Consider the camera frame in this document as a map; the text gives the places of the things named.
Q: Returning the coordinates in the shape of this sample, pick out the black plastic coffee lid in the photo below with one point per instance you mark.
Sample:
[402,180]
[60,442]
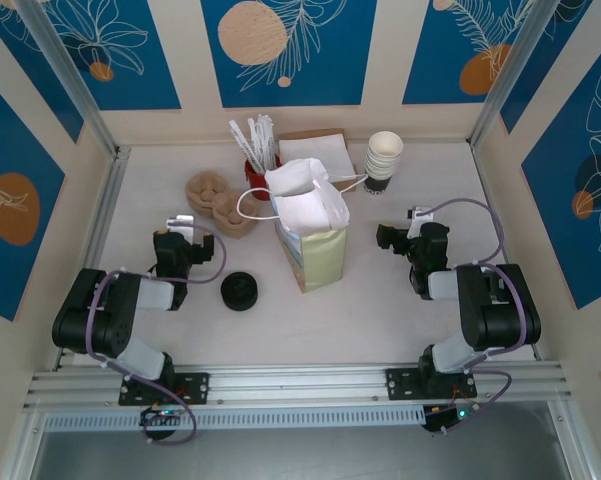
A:
[240,302]
[240,305]
[240,308]
[239,287]

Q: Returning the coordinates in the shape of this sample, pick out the brown cardboard napkin box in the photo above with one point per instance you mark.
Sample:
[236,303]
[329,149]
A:
[312,134]

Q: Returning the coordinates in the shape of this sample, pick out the white paper napkin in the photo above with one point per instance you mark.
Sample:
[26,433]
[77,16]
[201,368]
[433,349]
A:
[320,147]

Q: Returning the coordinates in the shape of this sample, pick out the aluminium side rail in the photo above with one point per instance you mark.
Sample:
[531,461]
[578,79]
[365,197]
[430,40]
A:
[105,210]

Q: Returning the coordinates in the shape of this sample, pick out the white paper cup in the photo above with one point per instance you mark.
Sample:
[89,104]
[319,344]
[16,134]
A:
[380,170]
[380,165]
[379,187]
[386,143]
[380,161]

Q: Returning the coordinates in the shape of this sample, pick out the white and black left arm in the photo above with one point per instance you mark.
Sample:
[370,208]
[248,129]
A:
[95,320]

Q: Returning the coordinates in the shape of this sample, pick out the green and white paper bag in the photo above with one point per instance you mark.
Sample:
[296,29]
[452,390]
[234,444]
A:
[325,260]

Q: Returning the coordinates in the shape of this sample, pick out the white wrapped straw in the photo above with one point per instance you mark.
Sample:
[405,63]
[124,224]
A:
[264,140]
[271,145]
[256,140]
[240,140]

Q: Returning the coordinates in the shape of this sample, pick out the black controller board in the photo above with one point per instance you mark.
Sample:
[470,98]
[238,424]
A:
[160,417]
[440,417]

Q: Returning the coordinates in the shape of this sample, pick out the brown pulp cup carrier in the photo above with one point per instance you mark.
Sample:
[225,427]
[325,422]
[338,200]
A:
[237,235]
[215,195]

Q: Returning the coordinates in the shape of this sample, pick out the aluminium frame post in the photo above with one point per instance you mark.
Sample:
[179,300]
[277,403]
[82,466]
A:
[507,75]
[76,85]

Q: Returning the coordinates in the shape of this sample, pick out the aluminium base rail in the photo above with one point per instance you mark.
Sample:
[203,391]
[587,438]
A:
[300,385]

